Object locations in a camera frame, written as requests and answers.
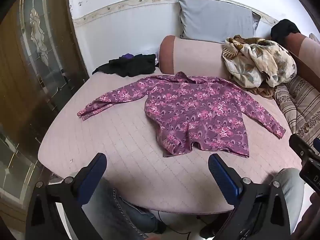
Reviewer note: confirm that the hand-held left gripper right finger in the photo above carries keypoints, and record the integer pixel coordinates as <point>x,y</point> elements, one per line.
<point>222,177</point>

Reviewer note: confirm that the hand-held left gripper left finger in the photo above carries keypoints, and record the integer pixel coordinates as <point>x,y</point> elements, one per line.
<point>92,177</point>

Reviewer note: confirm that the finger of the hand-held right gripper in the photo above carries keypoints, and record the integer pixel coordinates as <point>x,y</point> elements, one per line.
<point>317,145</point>
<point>301,148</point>

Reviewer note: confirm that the purple floral shirt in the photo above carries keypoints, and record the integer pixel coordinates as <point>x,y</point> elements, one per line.
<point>195,110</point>

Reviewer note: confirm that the pile of black clothes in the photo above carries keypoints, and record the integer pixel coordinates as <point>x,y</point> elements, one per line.
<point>130,66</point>

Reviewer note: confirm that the person's right hand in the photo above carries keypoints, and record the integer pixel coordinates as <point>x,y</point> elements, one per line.
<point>311,220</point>

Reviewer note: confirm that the person's right leg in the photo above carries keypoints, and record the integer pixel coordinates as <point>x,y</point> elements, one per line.
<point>292,192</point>

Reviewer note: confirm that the person's leg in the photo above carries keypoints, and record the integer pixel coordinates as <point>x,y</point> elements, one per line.
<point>292,192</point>
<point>115,212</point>

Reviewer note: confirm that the person's left leg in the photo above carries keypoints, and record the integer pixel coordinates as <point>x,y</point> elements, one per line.
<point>115,212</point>

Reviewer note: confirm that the striped beige cushion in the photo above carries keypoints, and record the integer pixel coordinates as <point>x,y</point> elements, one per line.
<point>297,102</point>

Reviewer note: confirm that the black shoe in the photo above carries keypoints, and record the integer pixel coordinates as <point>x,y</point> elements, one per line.
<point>207,231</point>

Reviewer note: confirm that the pink and brown bolster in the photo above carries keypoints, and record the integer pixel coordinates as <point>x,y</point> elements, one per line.
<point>195,57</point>
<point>307,55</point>

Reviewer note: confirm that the beige floral blanket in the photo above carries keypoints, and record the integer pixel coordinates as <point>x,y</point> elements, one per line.
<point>260,62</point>

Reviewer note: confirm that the black cloth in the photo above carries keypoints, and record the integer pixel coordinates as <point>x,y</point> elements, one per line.
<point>283,30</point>

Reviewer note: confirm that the wooden door with glass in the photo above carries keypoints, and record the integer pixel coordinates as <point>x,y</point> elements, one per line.
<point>30,67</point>

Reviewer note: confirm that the small purple cloth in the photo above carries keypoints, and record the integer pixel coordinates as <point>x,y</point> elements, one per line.
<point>128,55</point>

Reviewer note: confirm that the grey pillow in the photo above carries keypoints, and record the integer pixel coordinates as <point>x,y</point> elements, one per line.
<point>215,17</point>

